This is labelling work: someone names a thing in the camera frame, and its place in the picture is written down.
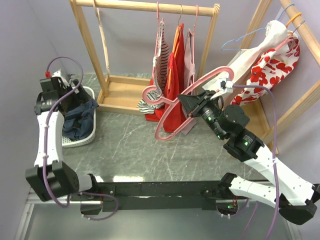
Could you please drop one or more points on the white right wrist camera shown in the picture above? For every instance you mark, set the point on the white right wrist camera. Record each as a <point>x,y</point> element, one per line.
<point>225,86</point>

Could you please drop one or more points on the pink plastic hanger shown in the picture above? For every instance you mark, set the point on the pink plastic hanger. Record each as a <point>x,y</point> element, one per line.
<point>214,87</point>

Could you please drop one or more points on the mauve pink top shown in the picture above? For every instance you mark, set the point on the mauve pink top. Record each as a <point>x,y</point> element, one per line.
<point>189,63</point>

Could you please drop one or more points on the white perforated plastic basket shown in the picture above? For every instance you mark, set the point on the white perforated plastic basket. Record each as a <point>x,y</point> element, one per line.
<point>68,143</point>

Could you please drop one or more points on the aluminium rail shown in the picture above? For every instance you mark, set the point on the aluminium rail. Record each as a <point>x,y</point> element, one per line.
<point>88,217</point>

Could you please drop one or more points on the navy blue printed top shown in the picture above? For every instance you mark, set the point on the navy blue printed top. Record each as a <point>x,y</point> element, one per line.
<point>79,123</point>

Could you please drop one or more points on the white garment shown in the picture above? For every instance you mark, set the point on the white garment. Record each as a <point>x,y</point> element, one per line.
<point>276,35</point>

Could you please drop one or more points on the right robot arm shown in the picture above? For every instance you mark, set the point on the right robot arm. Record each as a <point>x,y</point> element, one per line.
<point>293,197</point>

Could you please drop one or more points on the orange hanger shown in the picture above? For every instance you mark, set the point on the orange hanger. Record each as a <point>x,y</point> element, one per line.
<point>176,64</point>

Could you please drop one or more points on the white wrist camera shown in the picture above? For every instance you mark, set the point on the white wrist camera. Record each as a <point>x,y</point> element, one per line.
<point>61,74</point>
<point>225,86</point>

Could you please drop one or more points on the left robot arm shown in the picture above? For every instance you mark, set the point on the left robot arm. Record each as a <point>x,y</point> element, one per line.
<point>50,177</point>

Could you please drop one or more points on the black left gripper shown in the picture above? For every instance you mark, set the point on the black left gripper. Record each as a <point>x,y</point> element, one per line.
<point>79,98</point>

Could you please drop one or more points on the red floral white dress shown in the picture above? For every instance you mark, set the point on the red floral white dress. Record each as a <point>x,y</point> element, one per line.
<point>275,64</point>

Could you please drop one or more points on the black base bar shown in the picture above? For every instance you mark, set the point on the black base bar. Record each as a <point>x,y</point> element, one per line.
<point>166,195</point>

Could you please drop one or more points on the wooden clothes rack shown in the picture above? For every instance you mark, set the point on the wooden clothes rack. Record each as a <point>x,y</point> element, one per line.
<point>301,138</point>
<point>121,94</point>

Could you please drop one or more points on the blue wire hanger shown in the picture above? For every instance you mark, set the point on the blue wire hanger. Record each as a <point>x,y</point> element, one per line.
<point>252,32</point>

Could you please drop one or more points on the red white striped top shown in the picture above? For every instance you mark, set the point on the red white striped top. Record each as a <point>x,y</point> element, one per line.
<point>162,76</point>

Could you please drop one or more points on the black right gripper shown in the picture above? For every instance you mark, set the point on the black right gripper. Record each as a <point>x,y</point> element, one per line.
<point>193,104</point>

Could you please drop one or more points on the orange hanger hook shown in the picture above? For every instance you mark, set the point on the orange hanger hook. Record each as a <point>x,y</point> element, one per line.
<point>293,18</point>

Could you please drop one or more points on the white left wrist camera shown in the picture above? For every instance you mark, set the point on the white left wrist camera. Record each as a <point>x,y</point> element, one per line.
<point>61,74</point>

